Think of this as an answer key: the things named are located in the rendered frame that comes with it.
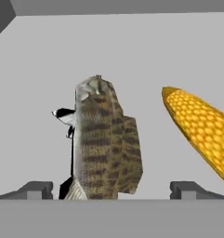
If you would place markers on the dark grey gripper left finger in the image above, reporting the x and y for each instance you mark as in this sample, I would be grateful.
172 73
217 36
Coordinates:
36 187

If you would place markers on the brown striped fish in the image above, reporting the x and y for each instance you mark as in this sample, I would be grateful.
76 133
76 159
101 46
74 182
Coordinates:
104 142

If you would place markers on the yellow corn cob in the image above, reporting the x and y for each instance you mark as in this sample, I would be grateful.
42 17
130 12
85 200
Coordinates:
200 124

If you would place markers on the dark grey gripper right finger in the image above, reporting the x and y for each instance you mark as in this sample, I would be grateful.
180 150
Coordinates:
184 187

